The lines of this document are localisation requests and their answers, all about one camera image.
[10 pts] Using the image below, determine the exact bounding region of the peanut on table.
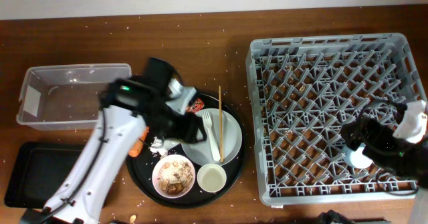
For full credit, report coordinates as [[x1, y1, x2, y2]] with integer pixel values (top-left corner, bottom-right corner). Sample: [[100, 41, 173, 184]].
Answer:
[[129, 215, 136, 224]]

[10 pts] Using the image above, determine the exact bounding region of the crumpled white tissue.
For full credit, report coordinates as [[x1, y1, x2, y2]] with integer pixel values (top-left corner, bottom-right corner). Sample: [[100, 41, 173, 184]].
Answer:
[[150, 137, 181, 156]]

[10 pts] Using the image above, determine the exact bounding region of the black rectangular tray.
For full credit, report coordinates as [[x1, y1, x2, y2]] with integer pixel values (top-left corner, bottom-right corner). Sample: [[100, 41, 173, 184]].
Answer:
[[4, 142, 84, 209]]

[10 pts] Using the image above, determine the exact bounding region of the clear plastic bin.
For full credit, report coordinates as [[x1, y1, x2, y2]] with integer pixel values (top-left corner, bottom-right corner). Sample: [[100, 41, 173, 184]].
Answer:
[[16, 64, 132, 130]]

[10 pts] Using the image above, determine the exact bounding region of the light blue cup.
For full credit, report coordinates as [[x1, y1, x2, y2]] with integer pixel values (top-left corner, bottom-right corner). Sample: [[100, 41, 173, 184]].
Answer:
[[342, 143, 372, 169]]

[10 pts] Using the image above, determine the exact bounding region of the white plastic fork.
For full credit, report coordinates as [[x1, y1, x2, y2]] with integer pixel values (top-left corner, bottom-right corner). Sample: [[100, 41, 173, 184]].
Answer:
[[202, 112, 221, 162]]

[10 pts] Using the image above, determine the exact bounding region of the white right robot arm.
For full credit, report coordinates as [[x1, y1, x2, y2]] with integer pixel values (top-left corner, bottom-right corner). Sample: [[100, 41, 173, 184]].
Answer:
[[340, 117, 427, 223]]

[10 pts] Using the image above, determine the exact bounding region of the round black tray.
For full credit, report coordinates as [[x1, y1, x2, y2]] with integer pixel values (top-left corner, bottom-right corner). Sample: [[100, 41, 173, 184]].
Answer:
[[126, 92, 247, 209]]

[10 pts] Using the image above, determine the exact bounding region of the orange carrot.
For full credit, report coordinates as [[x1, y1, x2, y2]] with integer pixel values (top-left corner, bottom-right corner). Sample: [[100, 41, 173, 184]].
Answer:
[[128, 127, 149, 158]]

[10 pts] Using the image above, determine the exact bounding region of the grey plate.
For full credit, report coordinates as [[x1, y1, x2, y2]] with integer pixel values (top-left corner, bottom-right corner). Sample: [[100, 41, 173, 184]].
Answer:
[[182, 108, 243, 166]]

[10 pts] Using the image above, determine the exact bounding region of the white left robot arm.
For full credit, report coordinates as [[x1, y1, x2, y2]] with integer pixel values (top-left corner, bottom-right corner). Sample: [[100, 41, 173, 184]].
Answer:
[[20, 79, 201, 223]]

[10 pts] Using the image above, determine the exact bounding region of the grey dishwasher rack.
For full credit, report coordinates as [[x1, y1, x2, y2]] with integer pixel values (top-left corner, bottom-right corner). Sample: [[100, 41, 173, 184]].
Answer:
[[246, 33, 426, 207]]

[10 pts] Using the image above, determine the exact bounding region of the red snack wrapper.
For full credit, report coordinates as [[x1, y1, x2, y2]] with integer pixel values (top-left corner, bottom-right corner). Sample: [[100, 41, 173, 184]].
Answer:
[[186, 98, 205, 113]]

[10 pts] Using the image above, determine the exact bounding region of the white bowl with food scraps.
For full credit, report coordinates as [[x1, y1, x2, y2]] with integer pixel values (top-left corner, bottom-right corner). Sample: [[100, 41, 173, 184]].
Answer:
[[151, 154, 196, 199]]

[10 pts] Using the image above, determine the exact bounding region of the small white cup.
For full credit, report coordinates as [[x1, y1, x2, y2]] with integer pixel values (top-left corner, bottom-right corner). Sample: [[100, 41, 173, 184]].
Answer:
[[197, 163, 227, 193]]

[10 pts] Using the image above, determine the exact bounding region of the wooden chopstick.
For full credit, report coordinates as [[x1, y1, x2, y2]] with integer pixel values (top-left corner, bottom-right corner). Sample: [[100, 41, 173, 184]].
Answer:
[[218, 86, 224, 162]]

